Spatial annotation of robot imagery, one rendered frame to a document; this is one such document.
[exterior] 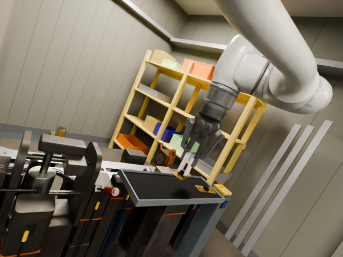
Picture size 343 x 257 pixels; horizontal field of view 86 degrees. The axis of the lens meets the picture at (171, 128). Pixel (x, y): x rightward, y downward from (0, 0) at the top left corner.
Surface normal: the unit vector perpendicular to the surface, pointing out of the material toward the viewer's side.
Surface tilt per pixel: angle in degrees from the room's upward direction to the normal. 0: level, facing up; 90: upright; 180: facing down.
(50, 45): 90
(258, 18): 131
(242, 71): 94
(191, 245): 90
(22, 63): 90
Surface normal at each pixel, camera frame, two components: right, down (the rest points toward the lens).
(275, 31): 0.23, 0.73
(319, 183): -0.66, -0.17
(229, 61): -0.50, -0.06
